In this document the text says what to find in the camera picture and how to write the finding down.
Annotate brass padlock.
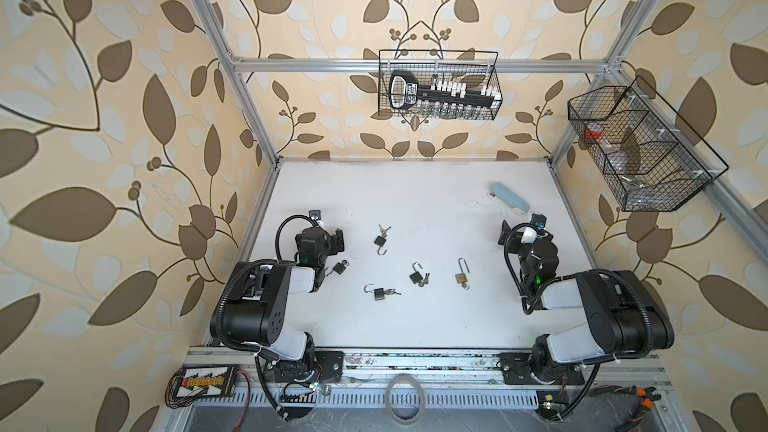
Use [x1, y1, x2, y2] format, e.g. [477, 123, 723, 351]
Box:
[455, 257, 470, 290]

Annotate black padlock with keys middle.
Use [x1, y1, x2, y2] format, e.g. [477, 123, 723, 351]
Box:
[409, 262, 430, 287]

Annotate black padlock with keys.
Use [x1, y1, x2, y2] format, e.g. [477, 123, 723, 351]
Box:
[374, 225, 390, 256]
[363, 284, 400, 301]
[409, 262, 430, 287]

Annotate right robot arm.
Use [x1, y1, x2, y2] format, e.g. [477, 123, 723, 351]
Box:
[498, 215, 675, 385]

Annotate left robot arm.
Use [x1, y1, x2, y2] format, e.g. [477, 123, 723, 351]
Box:
[210, 210, 345, 374]

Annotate black padlock left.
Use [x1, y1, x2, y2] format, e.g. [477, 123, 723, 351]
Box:
[327, 260, 349, 276]

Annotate black padlock with keys top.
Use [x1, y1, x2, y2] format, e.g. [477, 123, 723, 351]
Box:
[374, 225, 390, 256]

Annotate light blue stapler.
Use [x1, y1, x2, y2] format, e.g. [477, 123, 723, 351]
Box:
[488, 182, 530, 216]

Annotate black padlock with keys bottom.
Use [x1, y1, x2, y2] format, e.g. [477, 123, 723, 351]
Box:
[363, 284, 400, 301]

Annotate red cap in basket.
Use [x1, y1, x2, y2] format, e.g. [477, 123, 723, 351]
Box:
[583, 122, 604, 143]

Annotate black tool rack in basket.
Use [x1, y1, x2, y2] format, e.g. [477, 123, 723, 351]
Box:
[383, 70, 502, 114]

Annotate right wire basket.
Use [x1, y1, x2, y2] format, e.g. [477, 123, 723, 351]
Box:
[567, 76, 729, 212]

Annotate wire basket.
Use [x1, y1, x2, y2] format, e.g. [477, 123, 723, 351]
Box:
[378, 48, 503, 121]
[567, 76, 729, 212]

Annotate tape roll ring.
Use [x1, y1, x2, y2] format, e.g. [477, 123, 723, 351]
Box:
[383, 373, 427, 425]

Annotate orange handled pliers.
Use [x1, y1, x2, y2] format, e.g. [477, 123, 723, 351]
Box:
[590, 385, 661, 432]

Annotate terminal board with wires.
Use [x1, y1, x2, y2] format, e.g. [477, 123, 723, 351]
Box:
[166, 365, 240, 404]

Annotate back wire basket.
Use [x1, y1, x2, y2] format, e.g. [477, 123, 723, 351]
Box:
[378, 48, 503, 121]

